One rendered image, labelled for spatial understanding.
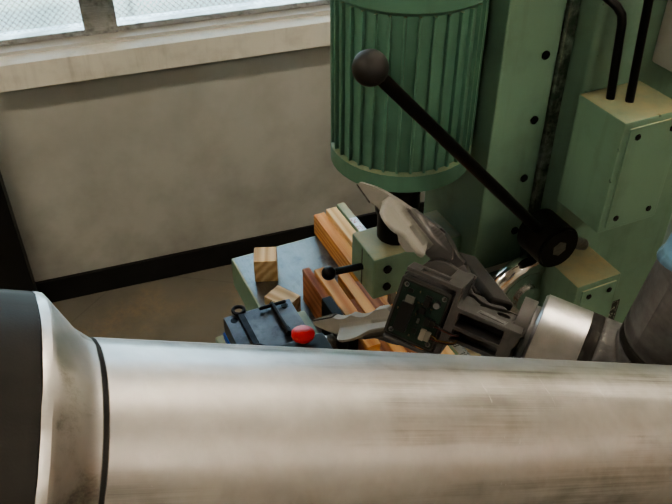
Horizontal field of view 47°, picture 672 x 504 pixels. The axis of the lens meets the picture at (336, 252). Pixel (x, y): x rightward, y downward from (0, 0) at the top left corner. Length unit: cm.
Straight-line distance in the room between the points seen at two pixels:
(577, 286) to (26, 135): 176
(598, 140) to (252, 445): 73
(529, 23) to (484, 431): 65
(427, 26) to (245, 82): 162
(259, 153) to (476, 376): 223
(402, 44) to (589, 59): 23
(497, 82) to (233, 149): 166
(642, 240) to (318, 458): 96
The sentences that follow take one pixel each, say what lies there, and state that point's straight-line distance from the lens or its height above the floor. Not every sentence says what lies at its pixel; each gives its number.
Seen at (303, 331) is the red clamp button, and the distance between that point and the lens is 99.
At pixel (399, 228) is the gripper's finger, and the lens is 71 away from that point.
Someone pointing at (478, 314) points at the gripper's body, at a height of 125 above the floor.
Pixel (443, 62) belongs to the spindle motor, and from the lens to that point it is 86.
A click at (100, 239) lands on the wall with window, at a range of 261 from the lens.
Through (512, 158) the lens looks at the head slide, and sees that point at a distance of 100.
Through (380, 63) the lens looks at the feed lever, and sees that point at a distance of 73.
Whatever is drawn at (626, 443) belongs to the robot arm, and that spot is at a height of 142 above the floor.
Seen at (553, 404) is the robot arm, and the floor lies 144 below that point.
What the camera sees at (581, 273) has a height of 108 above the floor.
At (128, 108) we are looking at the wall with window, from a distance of 238.
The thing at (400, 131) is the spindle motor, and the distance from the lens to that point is 88.
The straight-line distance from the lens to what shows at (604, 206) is 96.
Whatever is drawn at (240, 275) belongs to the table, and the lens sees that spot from 127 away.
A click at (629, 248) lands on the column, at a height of 102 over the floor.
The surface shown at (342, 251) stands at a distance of 125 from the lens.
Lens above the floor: 171
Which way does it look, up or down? 38 degrees down
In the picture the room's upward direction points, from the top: straight up
